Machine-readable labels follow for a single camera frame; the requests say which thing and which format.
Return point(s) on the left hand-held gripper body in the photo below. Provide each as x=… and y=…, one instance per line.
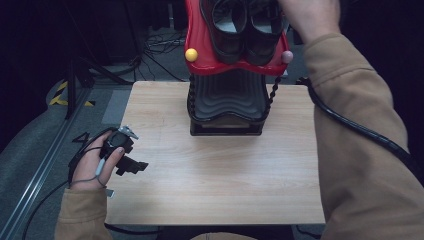
x=118, y=140

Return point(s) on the red and black shoe rack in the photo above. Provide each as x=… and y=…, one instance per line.
x=230, y=96

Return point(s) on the black leather shoe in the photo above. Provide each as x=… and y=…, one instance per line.
x=263, y=33
x=226, y=36

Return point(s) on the person's left hand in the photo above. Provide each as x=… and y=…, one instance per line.
x=86, y=166

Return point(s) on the person's right hand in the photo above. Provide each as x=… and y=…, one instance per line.
x=313, y=16

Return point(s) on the grey table edge clip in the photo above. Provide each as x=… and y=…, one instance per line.
x=110, y=193

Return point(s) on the black tripod stand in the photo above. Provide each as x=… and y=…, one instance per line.
x=70, y=86

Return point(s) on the yellow and black hazard tape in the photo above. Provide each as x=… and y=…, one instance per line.
x=56, y=98

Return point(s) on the person's tan sweater front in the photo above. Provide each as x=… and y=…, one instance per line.
x=223, y=237

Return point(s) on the metal floor rail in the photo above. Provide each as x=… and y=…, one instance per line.
x=36, y=170

